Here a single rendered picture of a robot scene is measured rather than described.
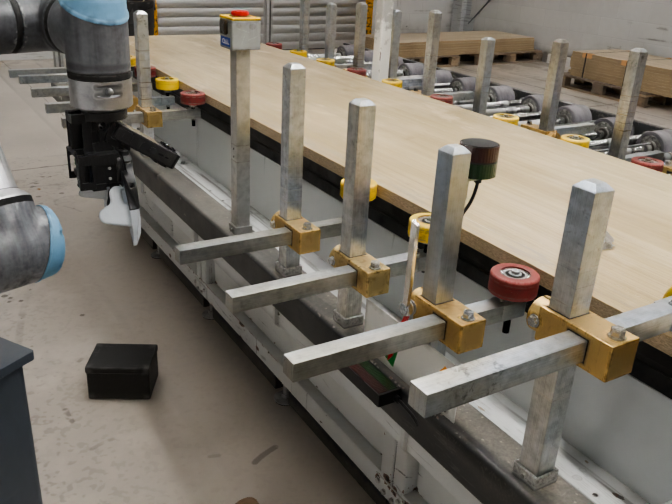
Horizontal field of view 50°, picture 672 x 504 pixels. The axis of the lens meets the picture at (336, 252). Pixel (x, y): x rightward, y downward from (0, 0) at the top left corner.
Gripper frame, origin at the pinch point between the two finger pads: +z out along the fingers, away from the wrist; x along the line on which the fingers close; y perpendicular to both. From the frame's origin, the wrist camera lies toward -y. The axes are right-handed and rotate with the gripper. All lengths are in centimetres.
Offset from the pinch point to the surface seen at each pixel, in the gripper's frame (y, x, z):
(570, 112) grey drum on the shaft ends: -189, -68, 10
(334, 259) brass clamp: -37.8, 5.0, 10.8
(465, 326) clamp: -38, 41, 7
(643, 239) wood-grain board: -87, 36, 4
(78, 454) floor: -1, -66, 94
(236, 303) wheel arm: -14.0, 12.4, 11.1
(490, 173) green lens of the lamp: -45, 35, -14
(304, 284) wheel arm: -26.8, 12.6, 10.3
